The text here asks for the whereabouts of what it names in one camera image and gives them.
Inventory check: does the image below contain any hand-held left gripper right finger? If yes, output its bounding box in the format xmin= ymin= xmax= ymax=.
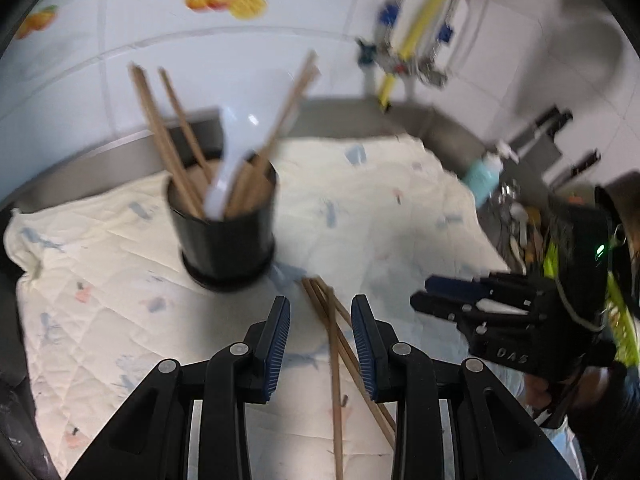
xmin=350 ymin=294 xmax=576 ymax=480

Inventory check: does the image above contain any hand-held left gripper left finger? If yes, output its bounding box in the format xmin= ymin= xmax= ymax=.
xmin=65 ymin=296 xmax=292 ymax=480

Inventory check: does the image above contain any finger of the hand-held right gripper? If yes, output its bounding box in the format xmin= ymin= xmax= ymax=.
xmin=425 ymin=271 xmax=556 ymax=306
xmin=410 ymin=291 xmax=548 ymax=333

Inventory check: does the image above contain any black utensil holder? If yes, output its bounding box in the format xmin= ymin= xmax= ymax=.
xmin=167 ymin=157 xmax=278 ymax=291

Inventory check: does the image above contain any white plastic rice spoon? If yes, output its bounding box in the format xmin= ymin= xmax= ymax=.
xmin=204 ymin=104 xmax=298 ymax=221

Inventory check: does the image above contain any wooden chopstick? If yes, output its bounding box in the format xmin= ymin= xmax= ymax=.
xmin=227 ymin=50 xmax=318 ymax=213
xmin=158 ymin=66 xmax=217 ymax=184
xmin=129 ymin=63 xmax=205 ymax=218
xmin=237 ymin=67 xmax=322 ymax=211

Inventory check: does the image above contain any pile of kitchen utensils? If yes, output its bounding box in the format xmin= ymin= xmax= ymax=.
xmin=492 ymin=182 xmax=551 ymax=266

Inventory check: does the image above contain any person's right hand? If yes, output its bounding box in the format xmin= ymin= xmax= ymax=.
xmin=522 ymin=370 xmax=573 ymax=413

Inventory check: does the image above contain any green plastic drainer basket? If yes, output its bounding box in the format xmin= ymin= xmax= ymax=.
xmin=542 ymin=237 xmax=640 ymax=366

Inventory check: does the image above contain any blue soap pump bottle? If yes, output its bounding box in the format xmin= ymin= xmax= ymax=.
xmin=460 ymin=140 xmax=521 ymax=208

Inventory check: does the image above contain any white quilted printed cloth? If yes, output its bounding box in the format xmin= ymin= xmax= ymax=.
xmin=2 ymin=132 xmax=586 ymax=480

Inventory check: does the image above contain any metal angle valve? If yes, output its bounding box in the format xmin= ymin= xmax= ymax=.
xmin=412 ymin=55 xmax=451 ymax=86
xmin=355 ymin=37 xmax=381 ymax=68

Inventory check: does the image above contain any braided metal water hose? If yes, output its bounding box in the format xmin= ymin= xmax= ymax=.
xmin=360 ymin=0 xmax=416 ymax=56
xmin=425 ymin=0 xmax=466 ymax=76

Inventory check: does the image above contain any yellow gas hose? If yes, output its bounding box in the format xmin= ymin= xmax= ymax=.
xmin=377 ymin=0 xmax=476 ymax=111

